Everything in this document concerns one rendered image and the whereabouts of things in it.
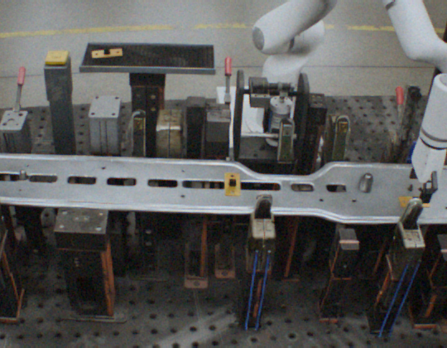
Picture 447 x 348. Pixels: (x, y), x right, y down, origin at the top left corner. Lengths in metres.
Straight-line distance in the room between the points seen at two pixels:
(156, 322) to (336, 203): 0.55
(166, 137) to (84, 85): 2.20
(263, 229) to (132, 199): 0.33
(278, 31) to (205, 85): 1.97
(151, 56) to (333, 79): 2.35
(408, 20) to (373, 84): 2.60
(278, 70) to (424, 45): 0.67
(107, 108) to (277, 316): 0.70
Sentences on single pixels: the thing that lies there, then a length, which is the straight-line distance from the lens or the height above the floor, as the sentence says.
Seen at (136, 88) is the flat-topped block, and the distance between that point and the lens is 1.80.
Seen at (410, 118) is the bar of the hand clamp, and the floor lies 1.12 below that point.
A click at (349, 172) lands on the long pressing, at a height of 1.00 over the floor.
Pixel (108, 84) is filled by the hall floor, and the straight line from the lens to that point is 3.83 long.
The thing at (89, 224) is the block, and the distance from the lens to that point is 1.47.
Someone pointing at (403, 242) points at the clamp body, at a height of 1.04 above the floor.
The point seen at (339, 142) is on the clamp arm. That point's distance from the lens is 1.74.
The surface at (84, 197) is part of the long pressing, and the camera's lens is 1.58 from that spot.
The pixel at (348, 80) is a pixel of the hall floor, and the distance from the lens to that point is 4.04.
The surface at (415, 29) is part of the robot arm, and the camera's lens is 1.47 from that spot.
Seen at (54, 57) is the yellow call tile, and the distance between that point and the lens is 1.81.
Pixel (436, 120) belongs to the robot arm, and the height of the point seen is 1.28.
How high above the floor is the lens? 2.06
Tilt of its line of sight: 40 degrees down
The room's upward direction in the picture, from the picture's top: 5 degrees clockwise
